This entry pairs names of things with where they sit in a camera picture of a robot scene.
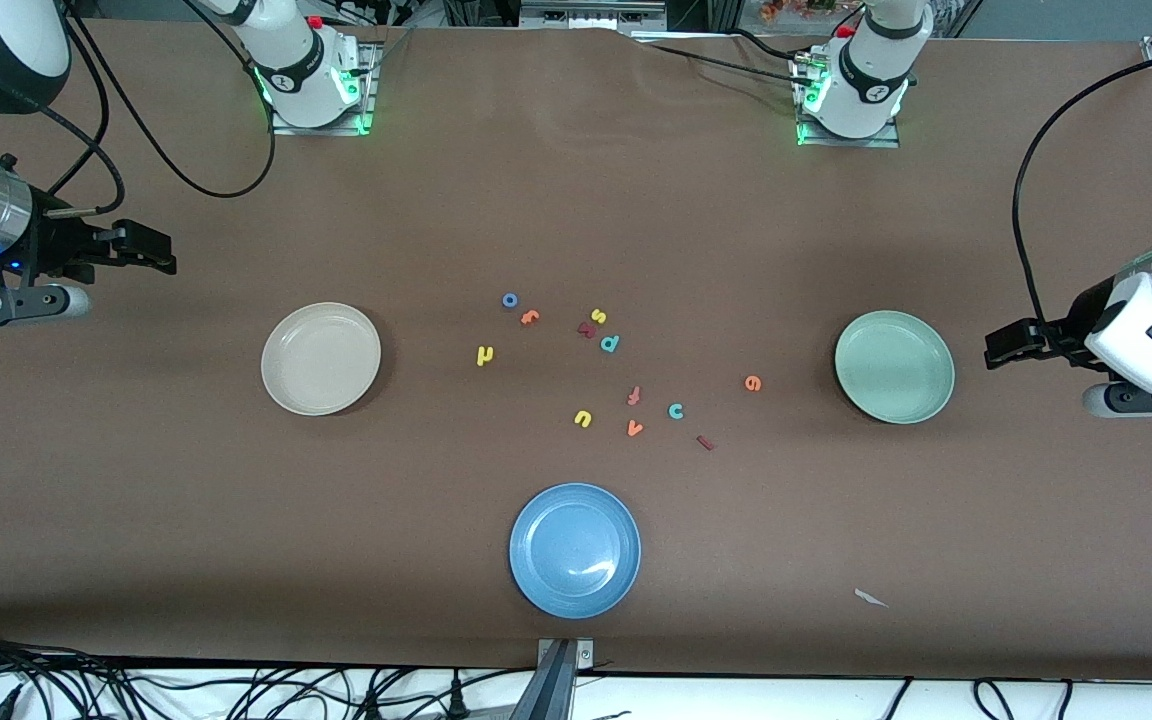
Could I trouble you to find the green plate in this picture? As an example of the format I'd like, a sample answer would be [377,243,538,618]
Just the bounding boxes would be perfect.
[834,310,956,425]

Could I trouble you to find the beige brown plate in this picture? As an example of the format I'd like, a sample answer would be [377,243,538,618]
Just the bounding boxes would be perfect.
[261,302,383,417]

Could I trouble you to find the brown table cover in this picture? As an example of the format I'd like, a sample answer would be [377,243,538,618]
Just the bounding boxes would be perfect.
[0,18,1152,681]

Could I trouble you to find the orange flowers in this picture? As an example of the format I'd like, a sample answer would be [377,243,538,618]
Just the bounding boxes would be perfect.
[758,0,839,23]

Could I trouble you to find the blue plate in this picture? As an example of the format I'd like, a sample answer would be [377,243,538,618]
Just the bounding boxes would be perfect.
[509,483,642,620]

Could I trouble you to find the white power strip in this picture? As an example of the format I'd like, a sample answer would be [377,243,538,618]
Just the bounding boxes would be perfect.
[519,0,669,31]

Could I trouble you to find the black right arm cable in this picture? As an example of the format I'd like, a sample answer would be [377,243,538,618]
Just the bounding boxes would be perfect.
[36,0,279,219]

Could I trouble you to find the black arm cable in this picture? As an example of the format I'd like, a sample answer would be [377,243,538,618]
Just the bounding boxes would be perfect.
[1012,50,1152,326]
[36,0,279,219]

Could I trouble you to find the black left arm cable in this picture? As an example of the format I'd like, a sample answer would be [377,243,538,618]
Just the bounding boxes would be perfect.
[1012,50,1152,326]

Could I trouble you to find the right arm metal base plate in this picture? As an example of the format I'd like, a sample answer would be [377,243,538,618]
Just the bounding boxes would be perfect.
[269,40,382,137]

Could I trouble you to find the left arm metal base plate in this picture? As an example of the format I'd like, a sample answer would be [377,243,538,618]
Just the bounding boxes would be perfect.
[794,55,902,149]

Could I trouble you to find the looped black floor cable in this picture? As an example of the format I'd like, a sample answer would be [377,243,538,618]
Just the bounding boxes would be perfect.
[971,678,1072,720]

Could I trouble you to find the short black base cable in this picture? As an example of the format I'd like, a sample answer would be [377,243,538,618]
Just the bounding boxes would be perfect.
[726,28,817,63]

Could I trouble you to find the long black base cable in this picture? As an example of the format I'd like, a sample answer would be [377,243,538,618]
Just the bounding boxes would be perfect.
[636,38,817,86]

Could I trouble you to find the thick black floor cable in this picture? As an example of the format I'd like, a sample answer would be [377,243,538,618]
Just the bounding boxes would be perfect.
[0,625,152,720]

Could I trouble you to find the silver metal bracket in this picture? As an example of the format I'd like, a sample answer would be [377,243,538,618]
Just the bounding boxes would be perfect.
[536,637,596,671]

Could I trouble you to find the grey mount post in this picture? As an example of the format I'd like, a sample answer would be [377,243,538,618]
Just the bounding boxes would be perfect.
[508,640,577,720]

